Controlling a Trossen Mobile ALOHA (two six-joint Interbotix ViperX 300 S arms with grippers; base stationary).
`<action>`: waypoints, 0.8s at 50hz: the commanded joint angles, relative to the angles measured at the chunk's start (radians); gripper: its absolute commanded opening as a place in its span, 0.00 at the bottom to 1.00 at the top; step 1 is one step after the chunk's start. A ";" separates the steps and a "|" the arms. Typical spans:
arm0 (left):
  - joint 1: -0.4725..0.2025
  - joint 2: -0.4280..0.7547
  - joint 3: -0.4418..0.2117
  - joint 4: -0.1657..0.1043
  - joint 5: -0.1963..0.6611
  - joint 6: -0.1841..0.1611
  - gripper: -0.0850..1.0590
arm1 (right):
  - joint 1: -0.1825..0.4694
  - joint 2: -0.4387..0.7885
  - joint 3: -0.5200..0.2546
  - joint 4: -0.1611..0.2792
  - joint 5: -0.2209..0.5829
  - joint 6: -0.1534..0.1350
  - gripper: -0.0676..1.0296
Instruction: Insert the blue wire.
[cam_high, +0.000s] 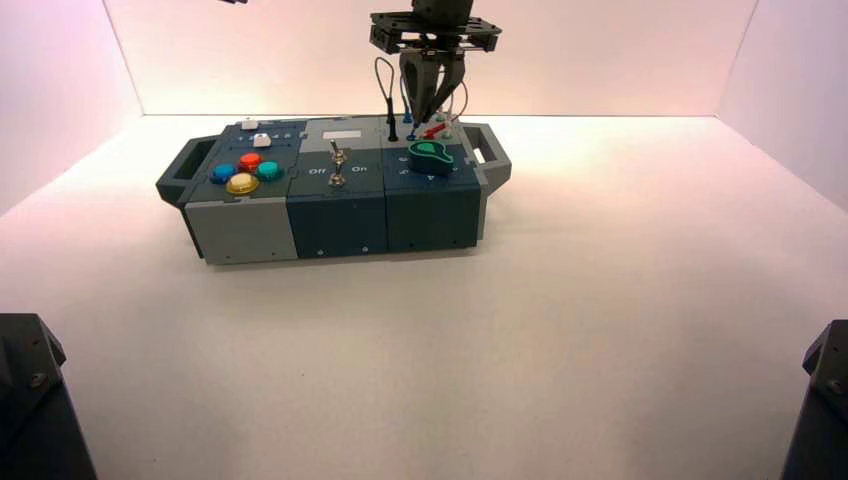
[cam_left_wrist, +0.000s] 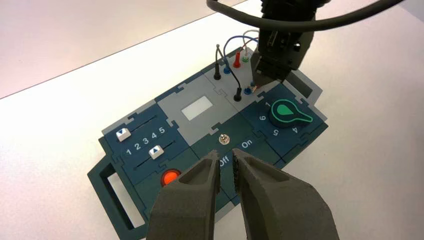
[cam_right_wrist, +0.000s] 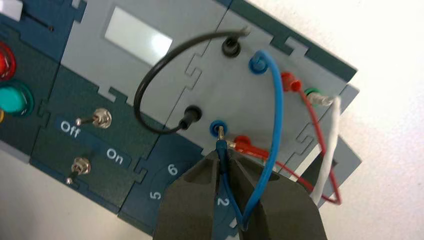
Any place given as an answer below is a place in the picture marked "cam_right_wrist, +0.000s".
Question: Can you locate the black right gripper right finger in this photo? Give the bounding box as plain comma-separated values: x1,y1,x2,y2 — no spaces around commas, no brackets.
228,155,329,240

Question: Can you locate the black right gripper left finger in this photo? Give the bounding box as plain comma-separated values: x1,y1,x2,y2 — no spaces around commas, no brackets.
152,155,221,240

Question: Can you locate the blue jumper wire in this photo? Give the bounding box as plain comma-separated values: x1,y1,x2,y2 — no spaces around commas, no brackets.
209,49,285,233

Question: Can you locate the grey and teal control box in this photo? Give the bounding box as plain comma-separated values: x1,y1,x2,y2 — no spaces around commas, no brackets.
0,0,363,240

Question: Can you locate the white rectangular display window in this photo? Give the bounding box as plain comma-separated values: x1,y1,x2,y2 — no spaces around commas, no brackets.
104,5,174,67

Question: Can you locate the green round push button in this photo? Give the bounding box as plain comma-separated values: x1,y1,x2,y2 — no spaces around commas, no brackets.
0,81,35,117

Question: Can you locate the red round push button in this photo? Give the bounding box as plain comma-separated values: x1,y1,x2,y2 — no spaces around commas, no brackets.
0,41,17,81

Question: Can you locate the white slider button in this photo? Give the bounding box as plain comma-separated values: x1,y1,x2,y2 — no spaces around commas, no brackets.
0,0,23,21

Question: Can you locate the white jumper wire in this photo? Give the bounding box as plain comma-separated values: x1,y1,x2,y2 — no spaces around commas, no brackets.
306,93,343,206

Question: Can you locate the metal toggle switch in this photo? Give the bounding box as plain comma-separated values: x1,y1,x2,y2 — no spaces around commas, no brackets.
75,108,113,129
65,156,92,185

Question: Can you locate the black jumper wire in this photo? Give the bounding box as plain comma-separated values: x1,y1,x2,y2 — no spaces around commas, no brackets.
133,28,250,136

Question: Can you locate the red jumper wire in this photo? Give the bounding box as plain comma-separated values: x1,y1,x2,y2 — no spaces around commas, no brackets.
233,72,342,206

